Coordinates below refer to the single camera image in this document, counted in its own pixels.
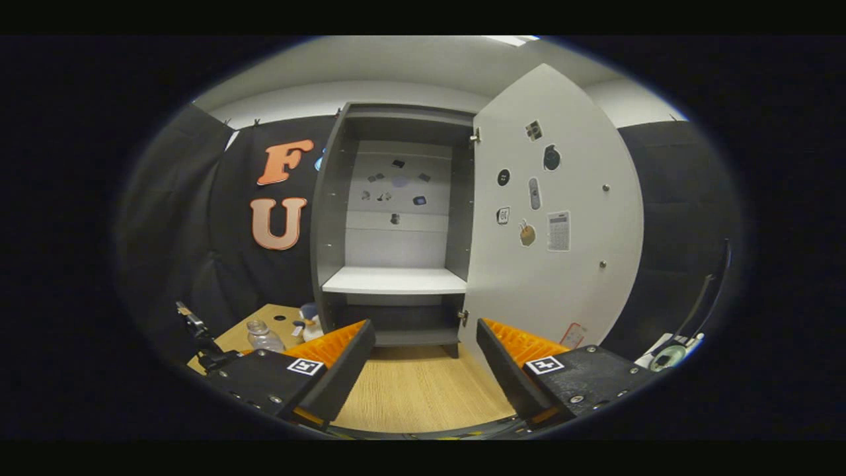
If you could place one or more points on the black backdrop cloth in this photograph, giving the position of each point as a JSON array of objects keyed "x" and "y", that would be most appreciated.
[{"x": 172, "y": 231}]

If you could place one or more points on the clear plastic bottle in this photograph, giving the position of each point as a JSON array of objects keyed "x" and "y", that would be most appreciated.
[{"x": 264, "y": 340}]

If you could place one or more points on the white cabinet door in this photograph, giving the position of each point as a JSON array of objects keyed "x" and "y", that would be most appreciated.
[{"x": 515, "y": 291}]

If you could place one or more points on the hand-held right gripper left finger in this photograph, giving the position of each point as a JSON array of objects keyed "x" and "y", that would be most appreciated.
[{"x": 344, "y": 377}]

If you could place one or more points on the white cabinet shelf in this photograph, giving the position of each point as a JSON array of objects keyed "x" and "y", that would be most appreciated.
[{"x": 390, "y": 281}]

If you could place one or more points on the round green tape roll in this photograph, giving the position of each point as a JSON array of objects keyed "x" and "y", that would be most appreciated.
[{"x": 667, "y": 358}]

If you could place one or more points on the penguin plush toy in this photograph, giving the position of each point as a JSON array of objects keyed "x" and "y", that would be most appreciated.
[{"x": 310, "y": 327}]

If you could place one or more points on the metal cabinet hinge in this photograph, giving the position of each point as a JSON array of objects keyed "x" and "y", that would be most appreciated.
[
  {"x": 474, "y": 137},
  {"x": 463, "y": 318}
]

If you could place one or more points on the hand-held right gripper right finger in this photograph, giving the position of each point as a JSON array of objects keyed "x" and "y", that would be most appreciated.
[{"x": 505, "y": 377}]

